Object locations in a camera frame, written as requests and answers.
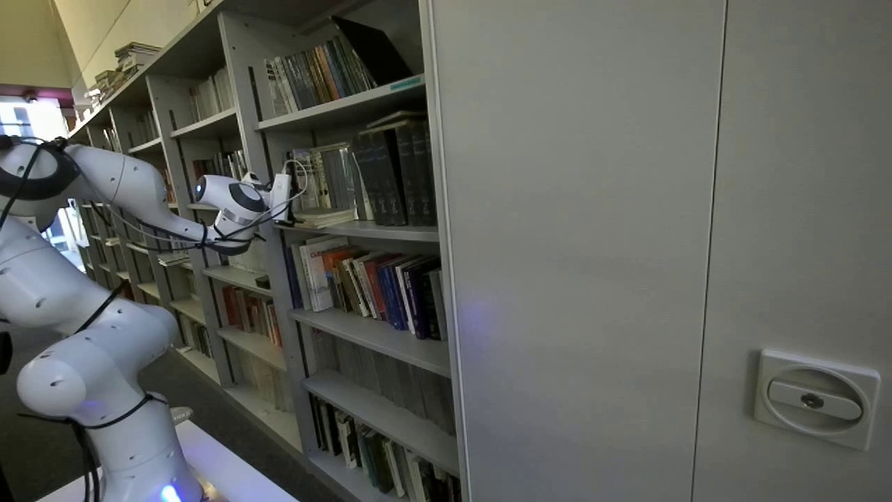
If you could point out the black leaning binder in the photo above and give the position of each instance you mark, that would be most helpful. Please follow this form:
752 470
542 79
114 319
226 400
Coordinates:
378 44

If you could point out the grey metal bookshelf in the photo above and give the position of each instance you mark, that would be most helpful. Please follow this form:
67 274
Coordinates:
251 347
143 146
371 340

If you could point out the cream thin flat book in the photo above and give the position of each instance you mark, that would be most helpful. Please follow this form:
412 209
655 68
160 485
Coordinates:
394 117

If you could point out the pile of papers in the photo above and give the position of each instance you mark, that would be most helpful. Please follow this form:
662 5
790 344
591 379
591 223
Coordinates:
128 60

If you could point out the grey cabinet end panel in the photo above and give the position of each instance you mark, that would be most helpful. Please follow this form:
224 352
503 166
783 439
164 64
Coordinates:
603 232

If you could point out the bright window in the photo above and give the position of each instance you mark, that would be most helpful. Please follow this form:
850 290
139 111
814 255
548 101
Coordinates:
28 115

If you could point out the cream patterned book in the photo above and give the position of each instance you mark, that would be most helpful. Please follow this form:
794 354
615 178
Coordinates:
306 181

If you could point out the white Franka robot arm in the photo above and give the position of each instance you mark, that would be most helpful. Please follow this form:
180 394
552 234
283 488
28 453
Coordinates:
57 279

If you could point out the white tall book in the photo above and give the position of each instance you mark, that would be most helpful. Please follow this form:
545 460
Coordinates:
318 277

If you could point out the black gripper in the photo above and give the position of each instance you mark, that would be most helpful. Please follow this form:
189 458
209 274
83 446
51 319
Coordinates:
294 207

